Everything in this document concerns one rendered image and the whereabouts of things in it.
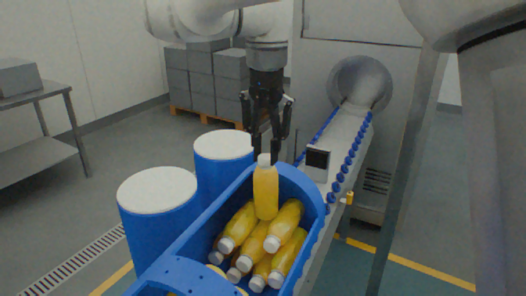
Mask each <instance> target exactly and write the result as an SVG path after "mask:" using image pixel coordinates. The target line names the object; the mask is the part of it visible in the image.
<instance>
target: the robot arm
mask: <svg viewBox="0 0 526 296"><path fill-rule="evenodd" d="M140 2H141V4H140V7H141V12H142V19H143V23H144V27H145V29H146V30H147V32H148V33H149V34H151V35H152V36H153V37H154V38H157V39H160V40H162V41H165V42H171V43H186V42H209V41H215V40H220V39H223V38H234V37H239V38H245V40H246V41H245V46H246V65H247V66H249V82H250V87H249V89H248V90H247V91H246V90H244V91H242V92H241V93H239V97H240V102H241V105H242V115H243V130H244V131H245V133H249V134H250V145H251V146H253V147H254V161H256V162H257V161H258V156H259V155H260V154H261V132H259V131H260V130H259V126H260V122H261V114H262V110H263V108H266V109H268V113H270V118H271V123H272V133H273V138H272V139H271V166H274V165H275V164H276V162H277V161H278V152H279V151H280V150H281V140H286V138H287V137H288V136H289V135H290V122H291V113H292V107H293V105H294V103H295V98H294V97H291V98H290V97H289V96H287V95H285V92H284V91H283V67H285V66H286V65H287V61H288V45H289V42H288V41H289V34H290V29H291V26H292V21H293V14H294V0H140ZM398 4H399V5H400V7H401V9H402V12H403V13H404V14H405V16H406V17H407V19H408V21H409V22H410V23H411V24H412V26H413V27H414V28H415V29H416V31H417V32H418V33H419V34H420V36H421V37H422V38H423V39H424V40H425V41H426V43H427V44H428V45H429V46H430V47H431V48H432V49H433V50H434V51H436V52H443V53H457V63H458V72H459V82H460V91H461V101H462V111H463V130H464V139H465V149H466V159H467V178H468V187H469V197H470V204H469V206H470V224H471V235H472V244H473V253H474V282H475V291H476V296H526V0H398ZM250 97H251V98H252V99H253V100H254V116H252V121H251V113H250ZM280 100H282V101H283V106H284V108H283V118H282V127H280V121H279V101H280Z"/></svg>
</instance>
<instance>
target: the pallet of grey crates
mask: <svg viewBox="0 0 526 296"><path fill-rule="evenodd" d="M245 41H246V40H245V38H239V37H234V38H232V41H230V38H223V39H220V40H215V41H209V42H186V43H179V44H175V45H169V46H165V47H164V55H165V63H166V69H167V76H168V86H169V92H170V99H171V105H170V107H171V114H173V116H176V117H177V115H179V114H181V113H183V112H186V111H191V112H194V113H198V114H200V120H201V123H202V124H206V125H208V124H210V123H211V122H213V121H215V120H217V119H219V120H223V121H229V122H232V123H235V130H239V131H242V132H244V130H243V115H242V105H241V102H240V97H239V93H241V92H242V91H244V90H246V91H247V90H248V89H249V87H250V82H249V66H247V65H246V46H245ZM250 113H251V121H252V116H254V100H253V99H252V98H251V97H250ZM269 116H270V113H268V109H266V108H263V110H262V114H261V122H262V121H263V120H264V119H266V118H267V117H269Z"/></svg>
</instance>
